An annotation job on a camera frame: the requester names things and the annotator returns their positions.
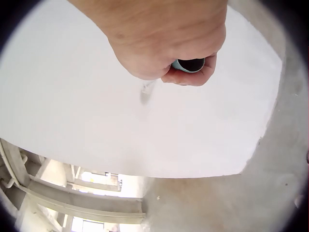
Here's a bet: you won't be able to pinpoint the bright window opening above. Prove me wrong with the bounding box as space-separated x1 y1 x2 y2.
81 170 122 191

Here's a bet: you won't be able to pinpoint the person's right hand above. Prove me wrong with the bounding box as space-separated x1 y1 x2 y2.
68 0 228 87

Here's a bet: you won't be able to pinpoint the light blue tool handle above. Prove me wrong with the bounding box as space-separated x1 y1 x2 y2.
171 58 206 73

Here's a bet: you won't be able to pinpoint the person's right fingers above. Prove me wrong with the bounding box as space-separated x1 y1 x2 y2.
160 53 217 87

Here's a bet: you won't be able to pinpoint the white wall pipes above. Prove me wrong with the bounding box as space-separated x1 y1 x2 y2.
0 139 28 208

